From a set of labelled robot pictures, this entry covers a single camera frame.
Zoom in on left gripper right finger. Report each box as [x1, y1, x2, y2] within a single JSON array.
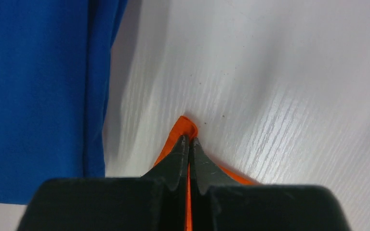
[[189, 139, 350, 231]]

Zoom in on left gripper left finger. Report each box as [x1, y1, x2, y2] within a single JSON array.
[[18, 135, 189, 231]]

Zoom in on orange t shirt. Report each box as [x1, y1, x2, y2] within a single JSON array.
[[154, 115, 260, 231]]

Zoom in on folded blue t shirt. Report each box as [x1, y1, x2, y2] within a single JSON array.
[[0, 0, 127, 205]]

